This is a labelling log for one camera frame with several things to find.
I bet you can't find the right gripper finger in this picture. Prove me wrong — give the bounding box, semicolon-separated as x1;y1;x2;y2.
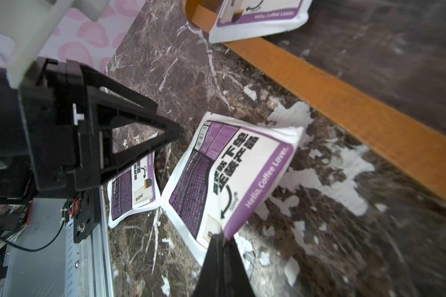
193;234;255;297

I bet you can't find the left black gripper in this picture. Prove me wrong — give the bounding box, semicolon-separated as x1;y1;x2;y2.
0;58;182;197

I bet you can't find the purple coffee bag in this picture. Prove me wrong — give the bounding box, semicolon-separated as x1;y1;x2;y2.
107;152;161;229
162;112;304;264
209;0;312;43

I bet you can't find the orange three-tier shelf rack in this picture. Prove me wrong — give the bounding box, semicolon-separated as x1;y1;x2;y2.
181;0;446;212

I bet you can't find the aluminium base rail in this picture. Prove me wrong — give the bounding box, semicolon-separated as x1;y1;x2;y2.
0;189;115;297

